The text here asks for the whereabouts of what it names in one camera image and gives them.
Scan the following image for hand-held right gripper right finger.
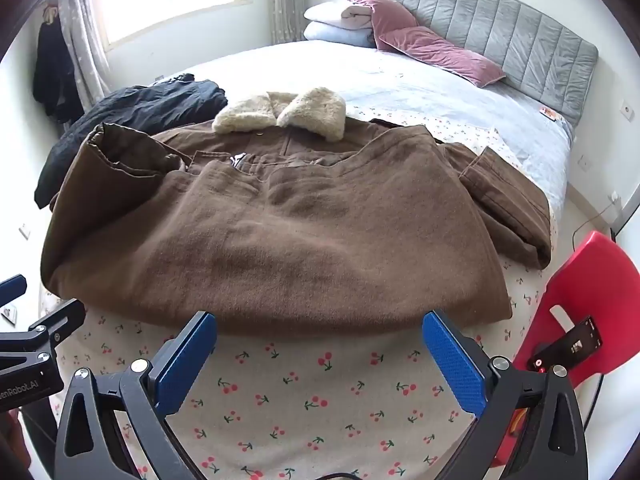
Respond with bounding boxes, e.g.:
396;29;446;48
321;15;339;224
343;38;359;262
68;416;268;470
421;309;588;480

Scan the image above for black remote device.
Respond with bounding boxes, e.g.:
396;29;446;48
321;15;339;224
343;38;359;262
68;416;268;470
530;315;603;372

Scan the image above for brown coat with fleece collar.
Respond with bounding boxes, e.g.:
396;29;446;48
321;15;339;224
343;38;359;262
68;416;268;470
39;87;555;338

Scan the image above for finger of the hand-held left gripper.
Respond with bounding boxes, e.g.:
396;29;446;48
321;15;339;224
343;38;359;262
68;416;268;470
0;273;28;307
27;298;87;348

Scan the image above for black cable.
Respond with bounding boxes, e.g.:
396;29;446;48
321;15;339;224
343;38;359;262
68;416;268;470
570;200;621;251

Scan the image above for bed with light blue sheet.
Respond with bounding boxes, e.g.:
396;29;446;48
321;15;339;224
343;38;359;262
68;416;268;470
37;35;576;480

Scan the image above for grey patterned curtain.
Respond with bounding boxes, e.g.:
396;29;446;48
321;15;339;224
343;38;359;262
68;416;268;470
55;0;112;111
270;0;307;45

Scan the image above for pink velvet pillow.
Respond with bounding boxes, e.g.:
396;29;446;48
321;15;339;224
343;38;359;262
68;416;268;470
377;26;507;88
341;0;418;51

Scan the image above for grey padded headboard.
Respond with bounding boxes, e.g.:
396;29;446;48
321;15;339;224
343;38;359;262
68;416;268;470
366;0;600;126

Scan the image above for light blue pillow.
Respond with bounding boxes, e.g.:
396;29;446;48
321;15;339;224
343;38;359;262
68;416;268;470
303;21;376;49

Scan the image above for white pillow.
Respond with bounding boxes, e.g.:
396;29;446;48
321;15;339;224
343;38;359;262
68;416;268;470
304;1;351;26

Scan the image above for hanging dark clothes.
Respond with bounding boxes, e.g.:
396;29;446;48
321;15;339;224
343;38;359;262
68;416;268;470
32;12;86;125

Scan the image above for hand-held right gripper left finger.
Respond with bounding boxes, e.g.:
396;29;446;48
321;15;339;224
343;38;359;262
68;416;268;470
54;310;218;480

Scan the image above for black garment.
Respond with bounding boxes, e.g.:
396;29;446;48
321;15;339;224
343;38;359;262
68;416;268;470
34;74;228;210

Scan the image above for folded white blanket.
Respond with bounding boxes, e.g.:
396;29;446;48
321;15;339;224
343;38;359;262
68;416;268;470
340;2;375;32

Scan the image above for red plastic stool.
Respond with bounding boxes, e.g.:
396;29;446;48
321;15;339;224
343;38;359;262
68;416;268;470
487;230;640;471

